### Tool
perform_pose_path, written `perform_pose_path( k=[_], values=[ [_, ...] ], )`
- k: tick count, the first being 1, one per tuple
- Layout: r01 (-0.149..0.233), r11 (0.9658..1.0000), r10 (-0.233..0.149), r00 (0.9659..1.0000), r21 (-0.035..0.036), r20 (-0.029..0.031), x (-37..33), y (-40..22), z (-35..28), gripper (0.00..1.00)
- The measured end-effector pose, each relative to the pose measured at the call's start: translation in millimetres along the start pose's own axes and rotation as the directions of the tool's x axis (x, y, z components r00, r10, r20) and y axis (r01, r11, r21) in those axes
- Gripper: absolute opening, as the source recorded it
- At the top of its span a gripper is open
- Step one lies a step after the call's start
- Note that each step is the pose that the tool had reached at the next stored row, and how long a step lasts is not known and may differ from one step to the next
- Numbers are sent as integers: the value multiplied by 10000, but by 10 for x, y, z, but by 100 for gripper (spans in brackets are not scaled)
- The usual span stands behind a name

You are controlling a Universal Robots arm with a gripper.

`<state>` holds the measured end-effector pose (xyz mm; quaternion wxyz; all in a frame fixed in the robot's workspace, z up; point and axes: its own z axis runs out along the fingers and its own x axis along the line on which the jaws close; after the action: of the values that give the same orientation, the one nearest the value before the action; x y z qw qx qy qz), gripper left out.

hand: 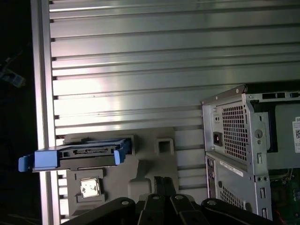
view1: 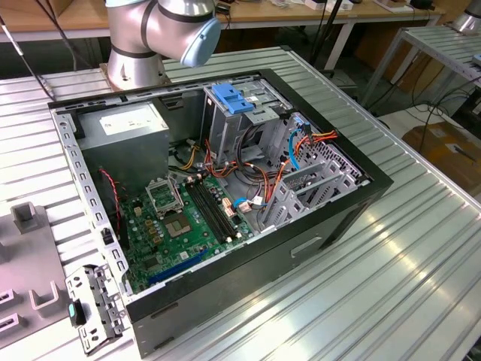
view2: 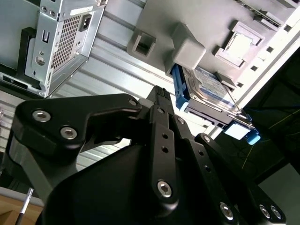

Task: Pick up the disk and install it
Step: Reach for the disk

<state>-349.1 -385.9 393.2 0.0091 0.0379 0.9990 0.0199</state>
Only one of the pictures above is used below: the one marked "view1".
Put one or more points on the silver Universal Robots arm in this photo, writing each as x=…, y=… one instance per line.
x=131, y=64

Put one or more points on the grey metal disk bay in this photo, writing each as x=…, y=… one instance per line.
x=343, y=179

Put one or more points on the black RAM slot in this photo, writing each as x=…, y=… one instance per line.
x=208, y=214
x=218, y=210

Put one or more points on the grey optical drive cage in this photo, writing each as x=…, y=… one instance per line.
x=221, y=131

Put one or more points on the CPU socket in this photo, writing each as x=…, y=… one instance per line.
x=177, y=226

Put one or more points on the blue plastic drive latch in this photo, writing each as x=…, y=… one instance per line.
x=233, y=101

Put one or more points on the black open PC case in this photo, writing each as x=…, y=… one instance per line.
x=225, y=286

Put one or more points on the blue expansion slot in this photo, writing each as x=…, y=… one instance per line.
x=176, y=267

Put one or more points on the green motherboard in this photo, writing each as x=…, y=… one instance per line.
x=143, y=240

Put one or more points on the grey power supply unit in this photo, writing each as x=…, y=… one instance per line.
x=124, y=150

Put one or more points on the small black case clip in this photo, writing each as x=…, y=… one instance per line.
x=107, y=237

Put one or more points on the long wooden desk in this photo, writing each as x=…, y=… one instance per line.
x=263, y=17

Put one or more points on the small black desk gadget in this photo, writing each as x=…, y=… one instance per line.
x=223, y=7

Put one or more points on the black stand pole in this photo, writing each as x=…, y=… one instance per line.
x=332, y=19

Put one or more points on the white desk boxes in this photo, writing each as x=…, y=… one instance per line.
x=313, y=3

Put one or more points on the large cardboard floor box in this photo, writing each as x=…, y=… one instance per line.
x=439, y=150

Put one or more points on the brown cardboard under table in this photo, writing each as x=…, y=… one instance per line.
x=413, y=71

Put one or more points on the black latch green tab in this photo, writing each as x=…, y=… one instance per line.
x=77, y=314

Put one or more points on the grey parts rack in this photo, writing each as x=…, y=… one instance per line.
x=30, y=255

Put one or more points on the metal slat side table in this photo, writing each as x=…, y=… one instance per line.
x=443, y=45

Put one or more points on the cardboard box on desk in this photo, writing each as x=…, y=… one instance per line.
x=62, y=7

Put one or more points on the black desk device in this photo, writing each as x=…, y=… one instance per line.
x=421, y=3

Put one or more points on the small blue object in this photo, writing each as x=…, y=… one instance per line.
x=477, y=59

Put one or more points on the square brown base plate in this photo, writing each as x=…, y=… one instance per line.
x=104, y=73

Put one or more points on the metal slot bracket cover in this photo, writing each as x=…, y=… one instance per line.
x=99, y=301

